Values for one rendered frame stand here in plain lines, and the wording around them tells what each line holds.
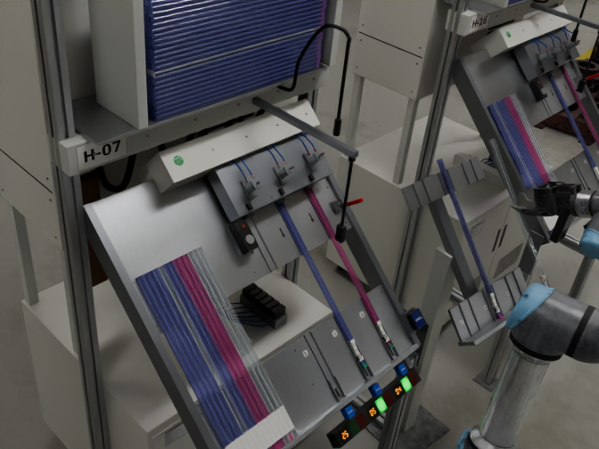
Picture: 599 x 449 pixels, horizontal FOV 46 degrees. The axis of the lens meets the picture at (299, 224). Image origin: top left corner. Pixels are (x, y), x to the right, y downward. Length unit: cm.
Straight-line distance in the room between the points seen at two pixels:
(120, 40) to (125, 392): 95
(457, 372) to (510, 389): 138
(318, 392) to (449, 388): 121
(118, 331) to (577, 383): 190
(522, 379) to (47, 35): 119
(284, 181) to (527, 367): 73
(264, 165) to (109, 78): 47
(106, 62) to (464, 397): 198
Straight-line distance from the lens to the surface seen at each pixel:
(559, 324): 153
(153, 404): 194
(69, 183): 155
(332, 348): 184
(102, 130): 151
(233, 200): 170
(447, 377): 298
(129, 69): 146
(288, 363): 176
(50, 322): 219
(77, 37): 160
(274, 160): 181
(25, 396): 285
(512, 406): 166
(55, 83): 144
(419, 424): 277
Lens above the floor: 210
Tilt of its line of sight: 35 degrees down
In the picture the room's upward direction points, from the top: 6 degrees clockwise
